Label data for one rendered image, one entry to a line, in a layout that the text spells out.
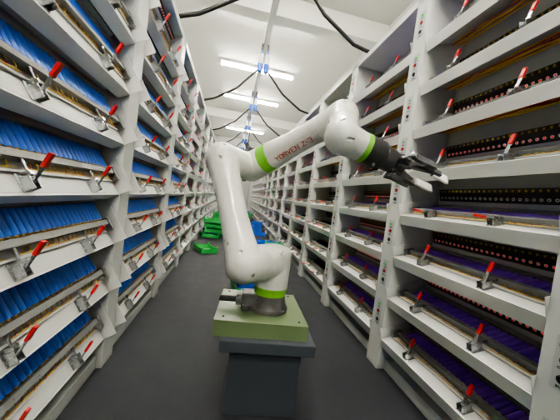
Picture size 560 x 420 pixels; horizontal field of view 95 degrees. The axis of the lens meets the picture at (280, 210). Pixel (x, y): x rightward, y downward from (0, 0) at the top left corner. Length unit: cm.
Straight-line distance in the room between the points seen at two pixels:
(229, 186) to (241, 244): 21
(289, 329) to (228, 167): 59
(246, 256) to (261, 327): 26
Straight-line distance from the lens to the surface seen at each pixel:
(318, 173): 264
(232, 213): 87
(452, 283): 111
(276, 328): 95
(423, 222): 122
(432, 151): 145
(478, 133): 141
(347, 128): 79
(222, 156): 95
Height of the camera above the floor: 75
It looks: 2 degrees down
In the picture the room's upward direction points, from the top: 8 degrees clockwise
